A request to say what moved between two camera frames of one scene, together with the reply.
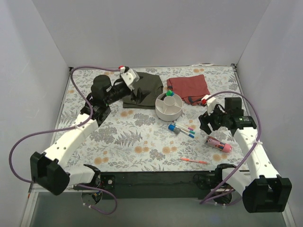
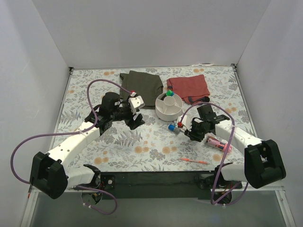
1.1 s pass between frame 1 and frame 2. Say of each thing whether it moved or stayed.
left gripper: moved
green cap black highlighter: stayed
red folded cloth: stayed
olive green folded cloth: stayed
